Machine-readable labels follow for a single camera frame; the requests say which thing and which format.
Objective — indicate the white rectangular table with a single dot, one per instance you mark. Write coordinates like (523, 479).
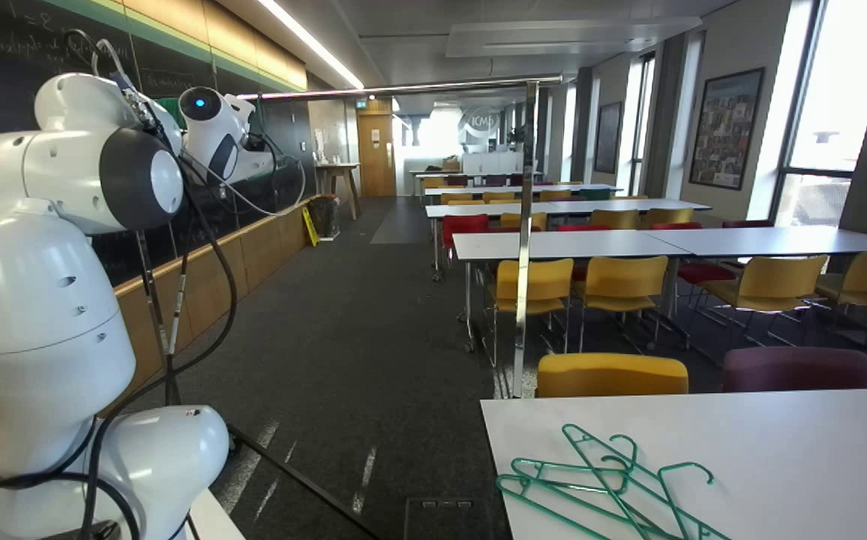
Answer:
(801, 242)
(472, 174)
(512, 190)
(552, 209)
(552, 244)

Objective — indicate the large framed picture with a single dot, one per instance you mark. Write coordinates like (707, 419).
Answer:
(726, 131)

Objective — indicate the wooden door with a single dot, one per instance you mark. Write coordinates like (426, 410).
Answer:
(377, 150)

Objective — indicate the red chair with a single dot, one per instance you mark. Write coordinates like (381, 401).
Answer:
(456, 227)
(707, 271)

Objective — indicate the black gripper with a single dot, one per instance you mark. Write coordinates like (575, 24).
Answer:
(253, 140)

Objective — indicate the large window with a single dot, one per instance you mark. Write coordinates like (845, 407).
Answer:
(842, 90)
(644, 122)

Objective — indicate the white counter cabinet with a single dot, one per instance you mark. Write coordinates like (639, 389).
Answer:
(493, 163)

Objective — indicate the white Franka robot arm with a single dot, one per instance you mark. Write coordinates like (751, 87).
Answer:
(43, 300)

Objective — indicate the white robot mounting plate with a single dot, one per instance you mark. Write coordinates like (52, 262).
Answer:
(214, 519)

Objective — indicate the ceiling light strip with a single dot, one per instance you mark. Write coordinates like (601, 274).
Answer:
(306, 40)

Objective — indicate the green plastic hanger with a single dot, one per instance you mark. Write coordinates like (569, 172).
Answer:
(689, 467)
(624, 440)
(580, 428)

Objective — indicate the metal clothes rail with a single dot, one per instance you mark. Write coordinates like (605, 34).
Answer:
(523, 300)

